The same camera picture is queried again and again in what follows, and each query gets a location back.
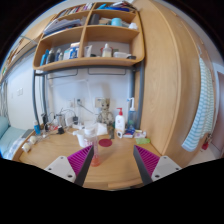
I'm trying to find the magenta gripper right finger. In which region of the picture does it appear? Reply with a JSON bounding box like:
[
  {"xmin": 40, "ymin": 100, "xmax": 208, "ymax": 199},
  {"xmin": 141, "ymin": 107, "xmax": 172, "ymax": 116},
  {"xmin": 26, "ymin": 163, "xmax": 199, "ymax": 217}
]
[{"xmin": 133, "ymin": 145, "xmax": 181, "ymax": 185}]

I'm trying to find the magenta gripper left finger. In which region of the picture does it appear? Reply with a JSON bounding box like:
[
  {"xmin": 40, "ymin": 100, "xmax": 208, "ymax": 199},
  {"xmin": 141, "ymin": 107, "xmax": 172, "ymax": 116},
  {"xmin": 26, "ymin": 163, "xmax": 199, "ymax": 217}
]
[{"xmin": 45, "ymin": 146, "xmax": 94, "ymax": 186}]

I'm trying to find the green cloth pad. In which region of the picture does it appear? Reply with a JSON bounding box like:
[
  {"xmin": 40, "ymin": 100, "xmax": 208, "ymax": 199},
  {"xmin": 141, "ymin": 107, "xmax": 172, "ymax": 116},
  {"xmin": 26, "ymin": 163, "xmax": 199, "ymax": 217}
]
[{"xmin": 136, "ymin": 138, "xmax": 151, "ymax": 144}]

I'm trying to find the white plastic pitcher cup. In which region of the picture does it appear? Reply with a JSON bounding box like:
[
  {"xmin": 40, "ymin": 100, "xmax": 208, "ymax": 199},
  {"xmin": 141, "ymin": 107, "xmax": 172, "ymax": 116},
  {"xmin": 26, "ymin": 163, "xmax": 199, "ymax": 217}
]
[{"xmin": 73, "ymin": 130, "xmax": 85, "ymax": 147}]

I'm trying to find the white tape roll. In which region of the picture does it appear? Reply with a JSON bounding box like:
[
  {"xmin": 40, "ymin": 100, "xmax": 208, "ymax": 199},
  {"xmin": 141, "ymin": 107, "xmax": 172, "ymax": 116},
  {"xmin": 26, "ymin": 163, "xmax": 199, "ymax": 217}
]
[{"xmin": 22, "ymin": 143, "xmax": 31, "ymax": 152}]

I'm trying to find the small blue bottle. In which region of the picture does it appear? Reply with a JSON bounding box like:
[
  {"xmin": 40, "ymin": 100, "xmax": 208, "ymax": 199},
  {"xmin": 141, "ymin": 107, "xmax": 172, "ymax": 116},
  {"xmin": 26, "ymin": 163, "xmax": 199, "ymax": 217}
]
[{"xmin": 33, "ymin": 120, "xmax": 41, "ymax": 135}]

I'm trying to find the clear pump dispenser bottle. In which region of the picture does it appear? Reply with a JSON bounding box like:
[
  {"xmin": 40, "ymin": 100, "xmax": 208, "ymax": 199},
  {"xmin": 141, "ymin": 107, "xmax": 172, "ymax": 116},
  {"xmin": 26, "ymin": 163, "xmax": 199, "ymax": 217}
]
[{"xmin": 127, "ymin": 97, "xmax": 137, "ymax": 128}]

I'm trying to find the white pump lotion bottle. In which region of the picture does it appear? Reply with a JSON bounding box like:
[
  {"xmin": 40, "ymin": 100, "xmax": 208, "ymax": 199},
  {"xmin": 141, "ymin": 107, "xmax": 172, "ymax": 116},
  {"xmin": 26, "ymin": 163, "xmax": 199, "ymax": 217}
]
[{"xmin": 115, "ymin": 108, "xmax": 125, "ymax": 133}]

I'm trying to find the wooden Danbo robot figure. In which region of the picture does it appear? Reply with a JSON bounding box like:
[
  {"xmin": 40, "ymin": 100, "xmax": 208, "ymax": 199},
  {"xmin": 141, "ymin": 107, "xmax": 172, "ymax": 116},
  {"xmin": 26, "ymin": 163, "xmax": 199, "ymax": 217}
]
[{"xmin": 97, "ymin": 98, "xmax": 114, "ymax": 126}]

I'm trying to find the striped white green towel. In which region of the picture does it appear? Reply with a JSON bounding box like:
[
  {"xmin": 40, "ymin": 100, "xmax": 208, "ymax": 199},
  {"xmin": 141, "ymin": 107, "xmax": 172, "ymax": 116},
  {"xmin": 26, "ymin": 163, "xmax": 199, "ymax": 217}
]
[{"xmin": 182, "ymin": 58, "xmax": 214, "ymax": 152}]

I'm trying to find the light blue bed mattress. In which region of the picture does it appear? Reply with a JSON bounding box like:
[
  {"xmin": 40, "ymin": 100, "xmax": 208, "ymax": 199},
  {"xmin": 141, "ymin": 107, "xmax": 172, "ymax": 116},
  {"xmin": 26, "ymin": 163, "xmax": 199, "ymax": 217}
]
[{"xmin": 0, "ymin": 116, "xmax": 25, "ymax": 160}]

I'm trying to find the blue bottle on shelf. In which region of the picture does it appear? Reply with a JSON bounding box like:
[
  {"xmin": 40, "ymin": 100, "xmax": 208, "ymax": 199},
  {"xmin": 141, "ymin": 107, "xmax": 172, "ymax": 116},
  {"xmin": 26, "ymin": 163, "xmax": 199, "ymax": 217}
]
[{"xmin": 40, "ymin": 49, "xmax": 49, "ymax": 66}]

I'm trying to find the white spray bottle on shelf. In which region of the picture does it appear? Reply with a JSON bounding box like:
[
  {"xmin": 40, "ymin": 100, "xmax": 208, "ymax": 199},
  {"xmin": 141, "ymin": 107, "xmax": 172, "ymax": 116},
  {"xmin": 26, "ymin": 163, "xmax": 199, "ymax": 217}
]
[{"xmin": 102, "ymin": 43, "xmax": 112, "ymax": 57}]

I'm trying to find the tall wooden wardrobe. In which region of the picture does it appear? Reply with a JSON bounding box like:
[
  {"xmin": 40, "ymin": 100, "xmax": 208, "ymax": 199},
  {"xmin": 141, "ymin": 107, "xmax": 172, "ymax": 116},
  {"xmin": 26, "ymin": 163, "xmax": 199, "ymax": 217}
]
[{"xmin": 135, "ymin": 0, "xmax": 211, "ymax": 167}]

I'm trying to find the teal cup on shelf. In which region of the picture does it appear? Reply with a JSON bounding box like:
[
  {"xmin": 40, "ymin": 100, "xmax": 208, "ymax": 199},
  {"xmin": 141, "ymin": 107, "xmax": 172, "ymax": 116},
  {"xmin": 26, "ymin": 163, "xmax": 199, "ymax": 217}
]
[{"xmin": 111, "ymin": 18, "xmax": 122, "ymax": 26}]

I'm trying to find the grey metal frame post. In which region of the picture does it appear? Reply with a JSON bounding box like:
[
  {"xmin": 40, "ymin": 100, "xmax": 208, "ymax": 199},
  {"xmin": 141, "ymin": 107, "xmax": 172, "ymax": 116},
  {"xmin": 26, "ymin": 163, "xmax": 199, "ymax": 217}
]
[{"xmin": 136, "ymin": 60, "xmax": 145, "ymax": 128}]

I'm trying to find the wooden wall shelf unit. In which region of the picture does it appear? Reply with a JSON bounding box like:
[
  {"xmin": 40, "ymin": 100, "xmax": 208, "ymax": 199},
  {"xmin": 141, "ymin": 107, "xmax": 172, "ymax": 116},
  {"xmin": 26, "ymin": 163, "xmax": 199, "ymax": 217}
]
[{"xmin": 33, "ymin": 2, "xmax": 145, "ymax": 71}]

